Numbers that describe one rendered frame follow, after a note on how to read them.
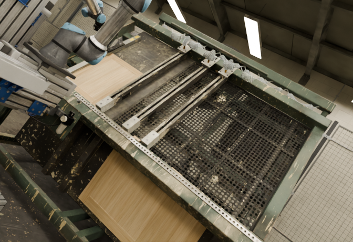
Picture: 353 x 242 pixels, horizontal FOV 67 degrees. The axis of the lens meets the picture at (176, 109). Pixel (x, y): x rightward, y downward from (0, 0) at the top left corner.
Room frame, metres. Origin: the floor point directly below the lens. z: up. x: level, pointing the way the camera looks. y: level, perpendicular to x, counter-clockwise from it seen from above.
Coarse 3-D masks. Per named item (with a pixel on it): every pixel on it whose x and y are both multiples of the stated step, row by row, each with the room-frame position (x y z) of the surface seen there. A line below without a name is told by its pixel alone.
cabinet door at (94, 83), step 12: (108, 60) 2.43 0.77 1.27; (120, 60) 2.45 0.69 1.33; (84, 72) 2.29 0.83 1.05; (96, 72) 2.31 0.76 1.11; (108, 72) 2.33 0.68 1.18; (120, 72) 2.35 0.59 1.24; (132, 72) 2.36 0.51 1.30; (84, 84) 2.21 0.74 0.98; (96, 84) 2.22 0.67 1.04; (108, 84) 2.24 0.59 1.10; (120, 84) 2.25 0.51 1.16; (84, 96) 2.11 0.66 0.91; (96, 96) 2.13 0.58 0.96
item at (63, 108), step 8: (64, 104) 2.03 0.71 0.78; (48, 112) 1.92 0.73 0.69; (56, 112) 1.97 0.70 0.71; (64, 112) 1.99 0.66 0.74; (72, 112) 1.92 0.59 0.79; (40, 120) 2.06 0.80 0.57; (48, 120) 2.04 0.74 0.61; (56, 120) 2.01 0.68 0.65; (64, 120) 1.89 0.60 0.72; (72, 120) 1.94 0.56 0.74; (56, 128) 2.00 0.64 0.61; (64, 128) 1.93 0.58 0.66; (64, 136) 1.96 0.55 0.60
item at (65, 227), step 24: (0, 120) 2.31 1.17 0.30; (0, 144) 2.22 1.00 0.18; (24, 144) 2.39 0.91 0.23; (48, 144) 2.31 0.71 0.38; (72, 144) 2.24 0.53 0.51; (96, 144) 2.11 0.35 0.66; (48, 168) 2.19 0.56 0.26; (72, 168) 2.12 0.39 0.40; (96, 168) 2.13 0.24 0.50; (72, 192) 2.14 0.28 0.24; (48, 216) 1.89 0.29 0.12; (96, 216) 2.04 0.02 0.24; (72, 240) 1.80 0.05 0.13; (216, 240) 1.70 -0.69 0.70
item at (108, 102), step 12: (192, 36) 2.44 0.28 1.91; (180, 48) 2.52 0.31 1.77; (168, 60) 2.44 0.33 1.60; (180, 60) 2.55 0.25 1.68; (156, 72) 2.32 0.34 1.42; (132, 84) 2.21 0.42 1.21; (144, 84) 2.28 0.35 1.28; (108, 96) 2.07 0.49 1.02; (120, 96) 2.10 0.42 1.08; (108, 108) 2.06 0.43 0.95
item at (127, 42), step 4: (128, 40) 2.63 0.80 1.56; (132, 40) 2.64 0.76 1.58; (136, 40) 2.68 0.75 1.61; (128, 44) 2.62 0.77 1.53; (120, 48) 2.56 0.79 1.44; (108, 52) 2.47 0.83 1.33; (112, 52) 2.51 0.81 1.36; (80, 64) 2.33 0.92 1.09; (84, 64) 2.33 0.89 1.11; (88, 64) 2.36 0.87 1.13; (72, 68) 2.28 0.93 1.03; (76, 68) 2.29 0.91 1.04; (80, 68) 2.31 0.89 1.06; (72, 72) 2.27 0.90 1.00
